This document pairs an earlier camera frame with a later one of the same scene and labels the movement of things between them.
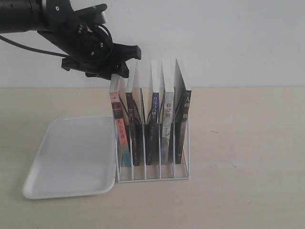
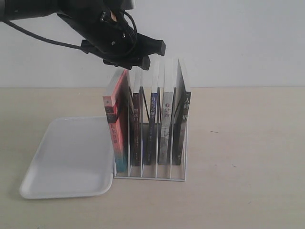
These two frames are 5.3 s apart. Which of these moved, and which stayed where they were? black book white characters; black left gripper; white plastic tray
Moved: black left gripper
Stayed: white plastic tray; black book white characters
